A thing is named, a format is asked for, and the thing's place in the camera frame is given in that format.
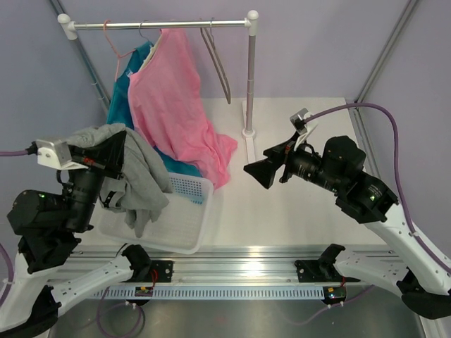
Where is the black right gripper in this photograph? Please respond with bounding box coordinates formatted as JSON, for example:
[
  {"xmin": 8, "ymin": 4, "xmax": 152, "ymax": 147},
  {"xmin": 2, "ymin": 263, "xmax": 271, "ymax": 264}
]
[{"xmin": 245, "ymin": 130, "xmax": 343, "ymax": 194}]

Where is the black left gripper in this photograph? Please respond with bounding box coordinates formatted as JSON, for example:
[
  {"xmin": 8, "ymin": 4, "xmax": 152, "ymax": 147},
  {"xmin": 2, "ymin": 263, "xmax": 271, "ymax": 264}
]
[{"xmin": 63, "ymin": 129, "xmax": 128, "ymax": 231}]

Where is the grey t shirt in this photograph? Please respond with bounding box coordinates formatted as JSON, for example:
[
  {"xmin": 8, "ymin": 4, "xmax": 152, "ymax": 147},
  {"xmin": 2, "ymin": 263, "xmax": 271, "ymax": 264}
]
[{"xmin": 67, "ymin": 123, "xmax": 173, "ymax": 238}]

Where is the beige hanger with metal hook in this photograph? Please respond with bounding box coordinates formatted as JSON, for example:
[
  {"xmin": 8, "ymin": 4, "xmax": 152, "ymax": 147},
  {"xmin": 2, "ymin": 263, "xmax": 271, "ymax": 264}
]
[{"xmin": 199, "ymin": 18, "xmax": 231, "ymax": 105}]

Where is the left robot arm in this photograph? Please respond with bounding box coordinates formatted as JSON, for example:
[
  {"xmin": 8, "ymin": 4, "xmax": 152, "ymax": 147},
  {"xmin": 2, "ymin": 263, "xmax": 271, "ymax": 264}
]
[{"xmin": 1, "ymin": 131, "xmax": 152, "ymax": 337}]

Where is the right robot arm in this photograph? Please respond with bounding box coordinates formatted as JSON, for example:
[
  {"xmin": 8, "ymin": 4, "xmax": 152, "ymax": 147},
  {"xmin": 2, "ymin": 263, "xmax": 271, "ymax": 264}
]
[{"xmin": 243, "ymin": 136, "xmax": 450, "ymax": 320}]

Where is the teal t shirt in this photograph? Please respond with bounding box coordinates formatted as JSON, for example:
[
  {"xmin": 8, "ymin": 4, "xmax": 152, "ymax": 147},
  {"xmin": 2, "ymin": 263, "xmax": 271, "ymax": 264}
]
[{"xmin": 106, "ymin": 42, "xmax": 202, "ymax": 177}]

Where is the pink t shirt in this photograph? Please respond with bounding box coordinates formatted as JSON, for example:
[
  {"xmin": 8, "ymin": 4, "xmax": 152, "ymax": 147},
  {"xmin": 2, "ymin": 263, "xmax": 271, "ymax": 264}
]
[{"xmin": 128, "ymin": 28, "xmax": 237, "ymax": 189}]

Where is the cream hanger of pink shirt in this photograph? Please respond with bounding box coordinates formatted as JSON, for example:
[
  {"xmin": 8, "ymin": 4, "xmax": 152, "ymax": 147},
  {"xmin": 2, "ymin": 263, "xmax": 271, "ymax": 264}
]
[{"xmin": 138, "ymin": 30, "xmax": 163, "ymax": 72}]

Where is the white clothes rack base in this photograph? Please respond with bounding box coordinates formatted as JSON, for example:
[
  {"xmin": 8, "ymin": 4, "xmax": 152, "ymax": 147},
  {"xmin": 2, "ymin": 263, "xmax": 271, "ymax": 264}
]
[{"xmin": 242, "ymin": 100, "xmax": 257, "ymax": 164}]

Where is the white plastic laundry basket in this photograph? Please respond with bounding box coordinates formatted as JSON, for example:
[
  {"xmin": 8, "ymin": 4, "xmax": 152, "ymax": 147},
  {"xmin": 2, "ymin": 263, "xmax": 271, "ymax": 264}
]
[{"xmin": 94, "ymin": 173, "xmax": 214, "ymax": 255}]

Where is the silver clothes rack pole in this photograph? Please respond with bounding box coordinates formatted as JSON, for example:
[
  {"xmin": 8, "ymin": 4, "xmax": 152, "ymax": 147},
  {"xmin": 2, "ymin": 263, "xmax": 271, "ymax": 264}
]
[{"xmin": 246, "ymin": 35, "xmax": 256, "ymax": 130}]

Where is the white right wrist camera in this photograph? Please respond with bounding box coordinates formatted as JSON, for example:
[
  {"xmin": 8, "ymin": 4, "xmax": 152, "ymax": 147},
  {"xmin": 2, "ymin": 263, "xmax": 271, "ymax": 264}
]
[{"xmin": 290, "ymin": 108, "xmax": 318, "ymax": 150}]

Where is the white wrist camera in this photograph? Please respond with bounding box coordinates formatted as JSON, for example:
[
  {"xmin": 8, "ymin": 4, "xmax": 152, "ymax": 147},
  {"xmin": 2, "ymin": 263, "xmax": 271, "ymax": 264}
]
[
  {"xmin": 290, "ymin": 108, "xmax": 318, "ymax": 150},
  {"xmin": 36, "ymin": 139, "xmax": 87, "ymax": 170}
]

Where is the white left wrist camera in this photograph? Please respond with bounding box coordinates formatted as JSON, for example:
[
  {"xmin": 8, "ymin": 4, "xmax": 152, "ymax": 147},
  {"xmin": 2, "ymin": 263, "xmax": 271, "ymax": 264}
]
[{"xmin": 36, "ymin": 139, "xmax": 87, "ymax": 170}]

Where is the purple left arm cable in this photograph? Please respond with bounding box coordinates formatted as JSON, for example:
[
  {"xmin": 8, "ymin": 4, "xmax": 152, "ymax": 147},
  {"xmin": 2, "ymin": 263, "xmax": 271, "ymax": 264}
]
[{"xmin": 0, "ymin": 147, "xmax": 146, "ymax": 337}]

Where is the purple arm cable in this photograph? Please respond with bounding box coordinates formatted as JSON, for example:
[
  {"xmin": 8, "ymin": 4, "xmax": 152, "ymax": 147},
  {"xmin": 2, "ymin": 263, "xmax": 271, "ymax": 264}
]
[
  {"xmin": 281, "ymin": 101, "xmax": 451, "ymax": 325},
  {"xmin": 0, "ymin": 147, "xmax": 146, "ymax": 337}
]

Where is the pink wire hanger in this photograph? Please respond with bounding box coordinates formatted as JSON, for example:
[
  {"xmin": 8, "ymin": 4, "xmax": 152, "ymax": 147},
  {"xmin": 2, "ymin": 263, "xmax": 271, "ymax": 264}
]
[{"xmin": 102, "ymin": 19, "xmax": 135, "ymax": 83}]

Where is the aluminium frame rail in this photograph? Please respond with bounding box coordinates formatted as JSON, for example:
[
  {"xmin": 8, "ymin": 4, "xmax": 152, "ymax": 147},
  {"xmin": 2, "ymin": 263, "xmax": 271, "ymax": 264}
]
[{"xmin": 63, "ymin": 245, "xmax": 401, "ymax": 284}]

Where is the white slotted cable duct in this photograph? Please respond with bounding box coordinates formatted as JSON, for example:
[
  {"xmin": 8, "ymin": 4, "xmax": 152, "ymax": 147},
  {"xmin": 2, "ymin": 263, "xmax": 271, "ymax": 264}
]
[{"xmin": 90, "ymin": 285, "xmax": 325, "ymax": 300}]

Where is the silver clothes rack rail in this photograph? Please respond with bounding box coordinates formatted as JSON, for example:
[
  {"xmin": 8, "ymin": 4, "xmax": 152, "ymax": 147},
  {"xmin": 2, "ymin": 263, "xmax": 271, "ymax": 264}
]
[{"xmin": 57, "ymin": 10, "xmax": 259, "ymax": 41}]

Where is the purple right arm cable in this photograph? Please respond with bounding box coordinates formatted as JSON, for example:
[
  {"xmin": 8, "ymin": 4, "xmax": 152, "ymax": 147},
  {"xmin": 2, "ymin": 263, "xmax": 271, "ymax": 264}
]
[{"xmin": 281, "ymin": 101, "xmax": 451, "ymax": 325}]

